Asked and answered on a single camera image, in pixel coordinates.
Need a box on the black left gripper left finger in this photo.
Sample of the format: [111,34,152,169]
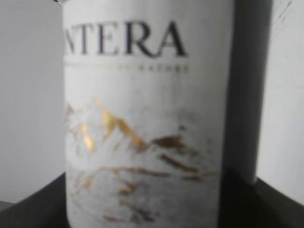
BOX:
[0,173,68,228]

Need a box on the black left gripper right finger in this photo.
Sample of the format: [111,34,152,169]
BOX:
[217,169,304,228]

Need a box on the dark red wine bottle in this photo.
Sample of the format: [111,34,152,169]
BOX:
[58,0,273,228]

